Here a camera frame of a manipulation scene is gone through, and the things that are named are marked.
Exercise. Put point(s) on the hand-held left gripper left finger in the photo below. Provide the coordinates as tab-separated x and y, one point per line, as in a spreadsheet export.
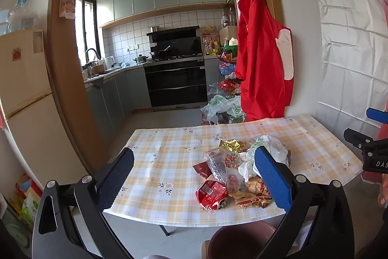
116	177

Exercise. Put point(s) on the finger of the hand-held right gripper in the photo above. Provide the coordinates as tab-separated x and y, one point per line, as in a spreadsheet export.
377	114
363	143

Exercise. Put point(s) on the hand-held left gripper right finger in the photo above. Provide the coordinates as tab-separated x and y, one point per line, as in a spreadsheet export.
272	177

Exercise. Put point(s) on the brown wrapper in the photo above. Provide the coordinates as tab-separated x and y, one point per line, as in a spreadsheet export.
248	193

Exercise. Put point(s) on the white plastic bag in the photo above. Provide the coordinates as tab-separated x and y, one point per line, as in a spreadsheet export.
272	145

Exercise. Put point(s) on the gold foil wrapper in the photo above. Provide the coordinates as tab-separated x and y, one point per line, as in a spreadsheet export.
233	145

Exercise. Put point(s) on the clear plastic tray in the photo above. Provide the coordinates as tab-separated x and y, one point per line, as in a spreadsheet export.
213	165

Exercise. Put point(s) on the red snack packet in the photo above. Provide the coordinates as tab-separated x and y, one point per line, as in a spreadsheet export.
210	193

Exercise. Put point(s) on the mauve plastic bin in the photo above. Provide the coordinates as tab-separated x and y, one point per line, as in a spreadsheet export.
242	240

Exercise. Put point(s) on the dark red wrapper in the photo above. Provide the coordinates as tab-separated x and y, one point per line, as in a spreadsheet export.
201	169

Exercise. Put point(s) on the person's right hand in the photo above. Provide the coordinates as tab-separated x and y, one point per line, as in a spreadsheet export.
384	192

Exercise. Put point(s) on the yellow checked floral tablecloth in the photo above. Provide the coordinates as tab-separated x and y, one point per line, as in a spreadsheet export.
169	149

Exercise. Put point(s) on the grey lower cabinets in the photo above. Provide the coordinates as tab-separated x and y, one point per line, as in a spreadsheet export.
121	95

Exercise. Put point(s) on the white green plastic bags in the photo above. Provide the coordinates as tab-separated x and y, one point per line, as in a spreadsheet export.
221	107

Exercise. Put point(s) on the colourful paper bags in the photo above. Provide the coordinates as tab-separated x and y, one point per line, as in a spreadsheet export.
24	201

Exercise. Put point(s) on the black built-in oven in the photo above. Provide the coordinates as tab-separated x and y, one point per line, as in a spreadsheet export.
175	83

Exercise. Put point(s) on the red apron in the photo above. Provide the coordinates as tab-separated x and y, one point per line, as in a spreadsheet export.
260	64

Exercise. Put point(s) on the steel pot with lid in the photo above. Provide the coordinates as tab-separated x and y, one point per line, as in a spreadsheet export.
141	59

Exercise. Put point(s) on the cream refrigerator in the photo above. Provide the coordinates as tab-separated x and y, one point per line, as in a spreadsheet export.
27	89

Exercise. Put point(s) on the kitchen faucet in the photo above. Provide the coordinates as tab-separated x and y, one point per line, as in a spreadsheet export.
91	54

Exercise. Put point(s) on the black wok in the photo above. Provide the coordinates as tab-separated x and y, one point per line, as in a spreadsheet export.
159	53

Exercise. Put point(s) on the cooking oil bottles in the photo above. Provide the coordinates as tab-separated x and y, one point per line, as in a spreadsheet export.
211	46

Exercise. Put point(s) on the cardboard box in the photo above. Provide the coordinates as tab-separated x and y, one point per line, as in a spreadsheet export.
228	34

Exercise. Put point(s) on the black range hood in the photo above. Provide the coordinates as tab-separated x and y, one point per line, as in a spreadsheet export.
175	39

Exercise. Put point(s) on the kitchen window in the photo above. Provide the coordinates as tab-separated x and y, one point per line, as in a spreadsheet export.
86	28

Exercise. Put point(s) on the small steel pot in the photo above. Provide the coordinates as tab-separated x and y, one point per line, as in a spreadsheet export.
154	29

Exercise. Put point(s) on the sauce bottles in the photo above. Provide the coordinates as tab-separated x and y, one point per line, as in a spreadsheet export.
229	17

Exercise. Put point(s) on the clear plastic packages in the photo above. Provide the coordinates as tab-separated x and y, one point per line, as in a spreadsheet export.
22	10

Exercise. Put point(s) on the white wall sheet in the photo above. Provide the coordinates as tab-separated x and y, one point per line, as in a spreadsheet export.
345	43

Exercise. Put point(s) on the wooden door frame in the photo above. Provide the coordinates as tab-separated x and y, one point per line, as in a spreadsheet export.
65	64

